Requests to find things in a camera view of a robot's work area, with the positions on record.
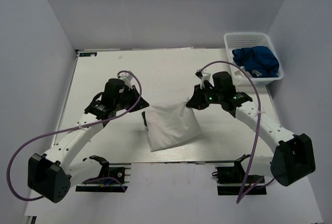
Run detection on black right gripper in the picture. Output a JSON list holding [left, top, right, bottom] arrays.
[[187, 82, 224, 110]]

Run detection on dark label sticker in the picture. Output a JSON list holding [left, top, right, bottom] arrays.
[[79, 52, 98, 57]]

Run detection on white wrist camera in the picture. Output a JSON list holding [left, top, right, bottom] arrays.
[[195, 70, 211, 89], [117, 72, 133, 87]]

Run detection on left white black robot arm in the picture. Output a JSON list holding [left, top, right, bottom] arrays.
[[27, 73, 149, 203]]

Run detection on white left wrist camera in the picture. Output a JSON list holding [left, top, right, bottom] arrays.
[[117, 72, 133, 87]]

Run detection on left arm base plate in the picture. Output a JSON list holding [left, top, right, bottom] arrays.
[[75, 164, 131, 193]]

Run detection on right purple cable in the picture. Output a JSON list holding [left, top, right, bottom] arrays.
[[194, 61, 275, 204]]

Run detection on white green raglan t-shirt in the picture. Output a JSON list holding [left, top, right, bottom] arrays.
[[142, 101, 201, 152]]

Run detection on white plastic basket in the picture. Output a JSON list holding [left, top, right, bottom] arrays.
[[224, 32, 284, 85]]

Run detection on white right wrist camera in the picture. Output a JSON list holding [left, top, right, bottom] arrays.
[[195, 70, 211, 89]]

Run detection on blue t-shirt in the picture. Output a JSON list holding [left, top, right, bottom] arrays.
[[231, 46, 280, 78]]

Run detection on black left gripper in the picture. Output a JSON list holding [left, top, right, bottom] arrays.
[[115, 85, 149, 113]]

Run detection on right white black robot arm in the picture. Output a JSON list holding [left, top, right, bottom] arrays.
[[186, 71, 316, 187]]

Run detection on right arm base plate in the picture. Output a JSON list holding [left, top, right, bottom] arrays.
[[212, 166, 267, 196]]

